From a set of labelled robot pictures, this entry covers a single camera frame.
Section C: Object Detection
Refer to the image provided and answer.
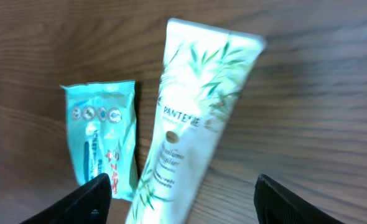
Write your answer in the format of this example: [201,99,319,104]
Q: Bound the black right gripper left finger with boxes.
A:
[22,173,111,224]

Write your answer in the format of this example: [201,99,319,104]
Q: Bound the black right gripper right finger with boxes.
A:
[254,174,343,224]

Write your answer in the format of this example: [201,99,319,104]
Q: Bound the teal wet wipes packet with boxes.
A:
[64,80,138,201]

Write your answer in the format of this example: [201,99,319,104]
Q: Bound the white Pantene tube gold cap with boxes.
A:
[126,18,265,223]

